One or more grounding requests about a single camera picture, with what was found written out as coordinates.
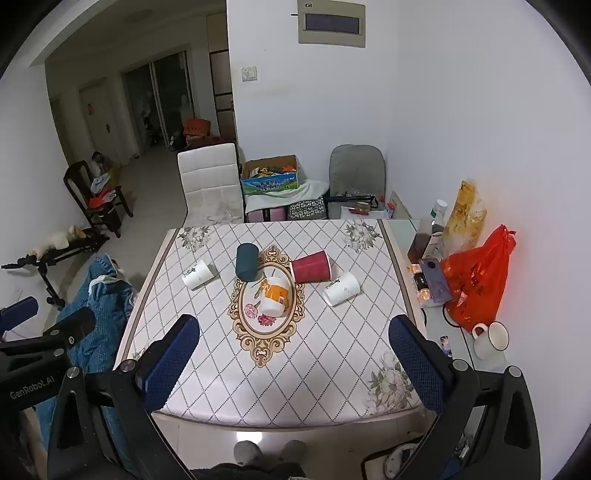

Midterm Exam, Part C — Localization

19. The white cloth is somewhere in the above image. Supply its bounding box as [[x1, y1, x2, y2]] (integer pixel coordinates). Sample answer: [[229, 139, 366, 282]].
[[245, 179, 330, 211]]

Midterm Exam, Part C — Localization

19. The black and white patterned bag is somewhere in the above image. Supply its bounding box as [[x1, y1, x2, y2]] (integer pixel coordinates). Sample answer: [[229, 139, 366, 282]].
[[287, 198, 327, 221]]

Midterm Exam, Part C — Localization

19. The orange and white paper cup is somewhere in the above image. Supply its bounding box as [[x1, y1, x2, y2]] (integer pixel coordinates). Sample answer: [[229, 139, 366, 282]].
[[260, 276, 290, 319]]

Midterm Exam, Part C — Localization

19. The dark teal cup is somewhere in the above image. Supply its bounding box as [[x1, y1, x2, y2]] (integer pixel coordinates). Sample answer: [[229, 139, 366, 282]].
[[235, 243, 260, 282]]

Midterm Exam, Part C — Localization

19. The grey cushioned chair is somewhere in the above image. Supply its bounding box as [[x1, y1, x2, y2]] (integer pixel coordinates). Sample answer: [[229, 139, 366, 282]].
[[325, 144, 387, 220]]

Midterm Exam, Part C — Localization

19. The pink stool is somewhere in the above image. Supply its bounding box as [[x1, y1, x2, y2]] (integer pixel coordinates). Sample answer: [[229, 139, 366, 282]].
[[245, 207, 287, 223]]

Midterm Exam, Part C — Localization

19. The large white paper cup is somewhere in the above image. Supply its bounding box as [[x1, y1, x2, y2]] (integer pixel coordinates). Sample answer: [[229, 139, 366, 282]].
[[322, 272, 361, 307]]

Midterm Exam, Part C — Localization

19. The yellow plastic bag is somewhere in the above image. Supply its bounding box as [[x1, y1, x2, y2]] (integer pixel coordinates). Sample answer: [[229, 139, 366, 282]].
[[442, 180, 488, 256]]

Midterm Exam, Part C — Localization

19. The white capped bottle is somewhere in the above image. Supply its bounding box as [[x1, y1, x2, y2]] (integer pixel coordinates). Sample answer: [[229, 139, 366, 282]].
[[429, 199, 449, 232]]

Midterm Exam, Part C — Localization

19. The beige wall panel box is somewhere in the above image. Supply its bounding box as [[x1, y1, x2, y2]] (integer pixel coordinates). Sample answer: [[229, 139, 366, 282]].
[[297, 0, 366, 49]]

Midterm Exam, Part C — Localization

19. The red paper cup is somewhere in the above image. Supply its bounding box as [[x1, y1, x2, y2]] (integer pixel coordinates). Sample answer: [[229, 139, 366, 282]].
[[290, 250, 333, 284]]

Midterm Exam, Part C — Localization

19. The brown liquid bottle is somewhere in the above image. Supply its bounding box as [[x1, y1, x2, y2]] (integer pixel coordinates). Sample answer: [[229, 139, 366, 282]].
[[407, 220, 445, 265]]

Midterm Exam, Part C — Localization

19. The blue quilted blanket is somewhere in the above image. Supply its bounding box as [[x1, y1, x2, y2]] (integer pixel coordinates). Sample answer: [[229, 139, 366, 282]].
[[34, 254, 139, 462]]

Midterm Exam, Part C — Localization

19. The black tripod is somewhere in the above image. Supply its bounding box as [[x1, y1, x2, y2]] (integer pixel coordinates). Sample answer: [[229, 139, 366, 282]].
[[0, 231, 112, 310]]

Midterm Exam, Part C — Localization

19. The diamond pattern floral tablecloth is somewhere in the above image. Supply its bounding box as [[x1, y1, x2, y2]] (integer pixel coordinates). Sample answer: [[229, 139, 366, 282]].
[[113, 218, 428, 428]]

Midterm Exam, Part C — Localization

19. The cardboard box with green print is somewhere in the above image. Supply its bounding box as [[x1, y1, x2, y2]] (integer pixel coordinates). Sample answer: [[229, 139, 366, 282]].
[[240, 154, 302, 195]]

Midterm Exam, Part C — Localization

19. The small white paper cup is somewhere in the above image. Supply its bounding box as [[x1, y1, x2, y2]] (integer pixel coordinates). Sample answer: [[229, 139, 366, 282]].
[[181, 259, 218, 291]]

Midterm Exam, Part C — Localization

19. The purple box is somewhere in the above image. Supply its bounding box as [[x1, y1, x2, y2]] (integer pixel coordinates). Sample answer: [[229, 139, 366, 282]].
[[418, 257, 454, 306]]

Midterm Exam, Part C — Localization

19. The dark wooden chair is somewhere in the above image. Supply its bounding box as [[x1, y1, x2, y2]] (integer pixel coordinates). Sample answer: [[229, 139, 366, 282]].
[[63, 160, 135, 239]]

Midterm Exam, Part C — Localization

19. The white cardboard box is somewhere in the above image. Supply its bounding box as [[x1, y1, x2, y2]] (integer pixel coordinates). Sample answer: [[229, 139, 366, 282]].
[[341, 204, 389, 220]]

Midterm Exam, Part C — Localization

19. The pile of clothes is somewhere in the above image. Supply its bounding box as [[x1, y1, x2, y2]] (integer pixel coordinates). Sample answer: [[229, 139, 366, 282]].
[[89, 172, 119, 208]]

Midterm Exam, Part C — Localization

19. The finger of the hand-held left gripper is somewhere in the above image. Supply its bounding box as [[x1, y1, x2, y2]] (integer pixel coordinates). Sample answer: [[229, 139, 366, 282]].
[[0, 296, 40, 333], [44, 307, 97, 345]]

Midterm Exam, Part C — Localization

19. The grey slipper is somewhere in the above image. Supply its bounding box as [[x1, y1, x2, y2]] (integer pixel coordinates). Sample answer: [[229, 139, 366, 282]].
[[233, 440, 262, 468], [281, 439, 310, 467]]

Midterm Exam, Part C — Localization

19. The white enamel mug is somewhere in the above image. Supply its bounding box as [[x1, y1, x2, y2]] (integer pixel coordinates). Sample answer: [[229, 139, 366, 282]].
[[471, 322, 510, 361]]

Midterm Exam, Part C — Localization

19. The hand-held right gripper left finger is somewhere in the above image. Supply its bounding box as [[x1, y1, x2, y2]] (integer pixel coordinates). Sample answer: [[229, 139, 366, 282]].
[[47, 314, 201, 480]]

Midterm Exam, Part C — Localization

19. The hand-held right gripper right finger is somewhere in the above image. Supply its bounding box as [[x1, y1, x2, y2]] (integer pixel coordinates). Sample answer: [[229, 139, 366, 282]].
[[389, 315, 541, 480]]

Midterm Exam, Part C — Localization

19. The white padded chair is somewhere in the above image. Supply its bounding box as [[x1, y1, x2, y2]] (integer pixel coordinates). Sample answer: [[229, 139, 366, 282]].
[[177, 143, 245, 225]]

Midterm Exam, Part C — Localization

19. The plush toy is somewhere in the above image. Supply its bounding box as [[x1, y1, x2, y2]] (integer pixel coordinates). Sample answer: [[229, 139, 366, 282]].
[[30, 224, 89, 257]]

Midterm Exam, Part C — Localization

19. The white side table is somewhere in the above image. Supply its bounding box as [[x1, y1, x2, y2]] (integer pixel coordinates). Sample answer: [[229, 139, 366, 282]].
[[379, 217, 511, 416]]

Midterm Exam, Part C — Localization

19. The orange plastic bag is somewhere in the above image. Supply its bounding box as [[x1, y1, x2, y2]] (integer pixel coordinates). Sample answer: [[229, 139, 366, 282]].
[[441, 224, 517, 329]]

